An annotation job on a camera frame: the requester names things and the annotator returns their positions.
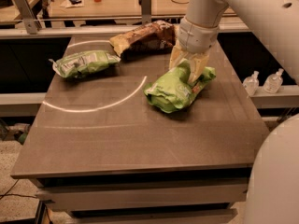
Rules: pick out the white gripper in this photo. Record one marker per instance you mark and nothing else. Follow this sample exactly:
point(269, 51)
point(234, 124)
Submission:
point(196, 36)

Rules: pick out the green rice chip bag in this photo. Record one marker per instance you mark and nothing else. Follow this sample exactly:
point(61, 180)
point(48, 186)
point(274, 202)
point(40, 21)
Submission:
point(172, 92)

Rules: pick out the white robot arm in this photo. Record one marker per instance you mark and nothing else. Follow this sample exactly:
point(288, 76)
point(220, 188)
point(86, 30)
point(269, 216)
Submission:
point(273, 192)

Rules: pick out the brown yellow chip bag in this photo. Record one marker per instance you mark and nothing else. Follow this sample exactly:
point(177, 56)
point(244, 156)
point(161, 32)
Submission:
point(157, 35)

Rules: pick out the green white snack bag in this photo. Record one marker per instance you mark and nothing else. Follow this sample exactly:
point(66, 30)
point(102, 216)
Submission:
point(84, 63)

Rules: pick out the clear sanitizer bottle left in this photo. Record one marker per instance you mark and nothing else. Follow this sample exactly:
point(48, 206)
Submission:
point(251, 83)

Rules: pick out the clear sanitizer bottle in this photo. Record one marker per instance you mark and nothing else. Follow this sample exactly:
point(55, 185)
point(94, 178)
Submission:
point(273, 82)
point(251, 83)

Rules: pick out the clear sanitizer bottle right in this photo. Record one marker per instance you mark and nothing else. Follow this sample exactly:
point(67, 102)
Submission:
point(273, 82)

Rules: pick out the wooden background desk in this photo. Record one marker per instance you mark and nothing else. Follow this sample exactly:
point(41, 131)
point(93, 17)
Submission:
point(115, 9)

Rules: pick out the table drawer front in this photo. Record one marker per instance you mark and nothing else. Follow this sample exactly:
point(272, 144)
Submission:
point(139, 195)

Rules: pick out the metal railing frame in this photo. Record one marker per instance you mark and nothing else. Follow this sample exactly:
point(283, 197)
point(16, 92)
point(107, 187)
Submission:
point(42, 15)

